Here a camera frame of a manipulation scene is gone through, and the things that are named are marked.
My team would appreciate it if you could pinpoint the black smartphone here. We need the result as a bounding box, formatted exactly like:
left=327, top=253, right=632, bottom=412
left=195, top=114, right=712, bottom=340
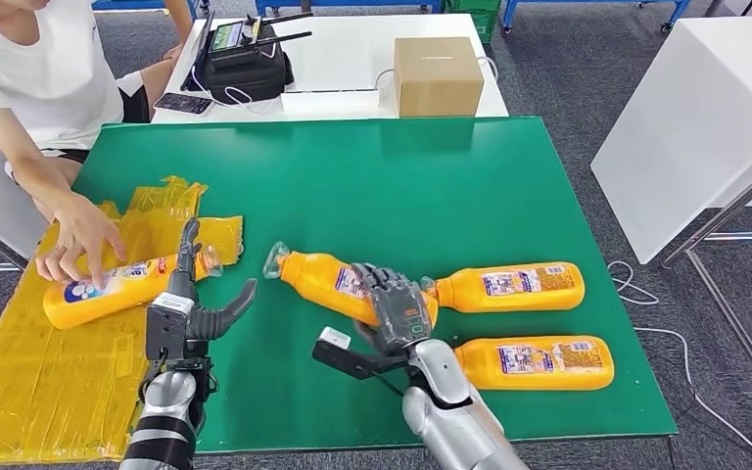
left=153, top=91, right=215, bottom=118

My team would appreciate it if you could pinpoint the black carry bag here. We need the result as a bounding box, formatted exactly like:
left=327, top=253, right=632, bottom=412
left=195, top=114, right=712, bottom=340
left=181, top=23, right=296, bottom=105

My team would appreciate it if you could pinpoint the green plastic crate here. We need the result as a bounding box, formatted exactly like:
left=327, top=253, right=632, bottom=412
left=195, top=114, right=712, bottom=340
left=446, top=0, right=502, bottom=45

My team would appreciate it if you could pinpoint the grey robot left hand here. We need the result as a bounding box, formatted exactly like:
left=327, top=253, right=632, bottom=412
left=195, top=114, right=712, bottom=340
left=166, top=217, right=259, bottom=343

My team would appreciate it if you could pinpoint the blue metal rack frame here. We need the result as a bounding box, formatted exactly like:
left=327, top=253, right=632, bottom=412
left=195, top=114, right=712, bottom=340
left=500, top=0, right=694, bottom=33
left=254, top=0, right=446, bottom=16
left=90, top=0, right=199, bottom=21

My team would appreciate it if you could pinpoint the black remote controller with screen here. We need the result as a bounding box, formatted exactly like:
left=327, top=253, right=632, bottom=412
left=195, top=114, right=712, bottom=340
left=204, top=11, right=314, bottom=67

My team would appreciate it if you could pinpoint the thin white cable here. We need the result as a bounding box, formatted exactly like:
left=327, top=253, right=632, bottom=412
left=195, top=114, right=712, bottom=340
left=187, top=39, right=287, bottom=117
left=374, top=55, right=500, bottom=110

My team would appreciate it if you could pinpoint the yellow taped cardboard sheet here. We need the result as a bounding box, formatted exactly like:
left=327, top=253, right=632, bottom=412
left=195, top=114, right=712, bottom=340
left=0, top=174, right=246, bottom=468

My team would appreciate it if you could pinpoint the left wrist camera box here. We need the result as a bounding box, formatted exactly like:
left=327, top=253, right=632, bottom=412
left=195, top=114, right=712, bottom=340
left=145, top=292, right=196, bottom=362

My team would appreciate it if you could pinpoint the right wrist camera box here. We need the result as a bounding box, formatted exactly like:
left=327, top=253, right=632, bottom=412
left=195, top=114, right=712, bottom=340
left=311, top=326, right=409, bottom=382

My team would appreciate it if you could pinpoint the person's right hand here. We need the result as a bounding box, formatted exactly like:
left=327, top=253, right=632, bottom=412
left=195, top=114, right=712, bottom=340
left=33, top=193, right=127, bottom=291

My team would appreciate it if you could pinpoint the person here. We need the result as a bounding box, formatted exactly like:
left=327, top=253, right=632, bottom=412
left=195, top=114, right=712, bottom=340
left=0, top=0, right=194, bottom=291

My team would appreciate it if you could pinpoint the white table with metal legs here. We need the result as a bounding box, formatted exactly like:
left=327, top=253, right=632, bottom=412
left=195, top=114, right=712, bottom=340
left=589, top=16, right=752, bottom=426

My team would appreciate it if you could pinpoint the orange detergent bottle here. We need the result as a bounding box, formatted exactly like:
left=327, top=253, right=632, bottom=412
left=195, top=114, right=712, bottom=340
left=419, top=260, right=587, bottom=314
left=43, top=246, right=223, bottom=331
left=261, top=241, right=441, bottom=327
left=453, top=335, right=616, bottom=393

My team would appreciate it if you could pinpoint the white floor cable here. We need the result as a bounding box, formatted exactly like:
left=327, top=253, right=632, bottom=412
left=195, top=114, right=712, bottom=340
left=607, top=258, right=752, bottom=465

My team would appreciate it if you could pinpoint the brown cardboard box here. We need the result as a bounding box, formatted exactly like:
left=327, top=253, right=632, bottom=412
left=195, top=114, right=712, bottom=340
left=393, top=36, right=486, bottom=118

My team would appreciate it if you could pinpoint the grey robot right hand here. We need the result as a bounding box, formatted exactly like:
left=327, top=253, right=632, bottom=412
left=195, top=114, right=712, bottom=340
left=352, top=261, right=434, bottom=356

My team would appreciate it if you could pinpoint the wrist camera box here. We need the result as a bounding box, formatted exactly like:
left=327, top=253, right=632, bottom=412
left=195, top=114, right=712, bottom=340
left=145, top=292, right=196, bottom=362
left=311, top=326, right=409, bottom=382

